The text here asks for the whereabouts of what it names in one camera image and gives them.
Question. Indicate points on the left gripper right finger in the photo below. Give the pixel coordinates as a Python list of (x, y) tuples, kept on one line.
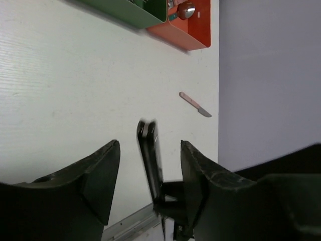
[(276, 200)]

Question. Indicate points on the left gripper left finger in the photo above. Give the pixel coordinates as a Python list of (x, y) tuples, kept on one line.
[(73, 203)]

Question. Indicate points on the pink handled knife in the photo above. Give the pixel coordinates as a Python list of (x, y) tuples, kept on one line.
[(194, 104)]

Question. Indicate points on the black patterned handle knife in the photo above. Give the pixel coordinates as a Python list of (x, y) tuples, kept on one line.
[(148, 141)]

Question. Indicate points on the teal handled spoon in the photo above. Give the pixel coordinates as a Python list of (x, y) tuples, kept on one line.
[(184, 11)]

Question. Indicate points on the red paper box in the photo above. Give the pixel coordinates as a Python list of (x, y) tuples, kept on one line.
[(191, 34)]

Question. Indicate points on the green paper box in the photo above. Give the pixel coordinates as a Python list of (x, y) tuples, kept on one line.
[(134, 14)]

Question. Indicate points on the aluminium table frame rail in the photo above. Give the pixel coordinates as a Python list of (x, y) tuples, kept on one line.
[(132, 226)]

